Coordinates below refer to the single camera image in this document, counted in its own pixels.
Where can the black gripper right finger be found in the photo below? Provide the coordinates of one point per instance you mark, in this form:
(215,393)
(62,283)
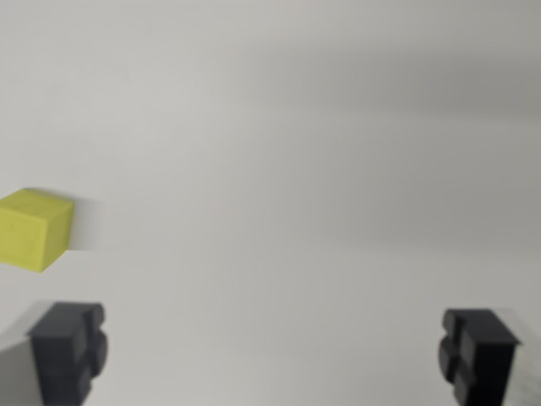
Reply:
(482,359)

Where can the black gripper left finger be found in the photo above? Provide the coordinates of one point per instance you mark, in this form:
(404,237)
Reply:
(63,355)

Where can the yellow foam cube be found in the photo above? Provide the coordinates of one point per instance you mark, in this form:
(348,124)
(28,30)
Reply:
(29,230)

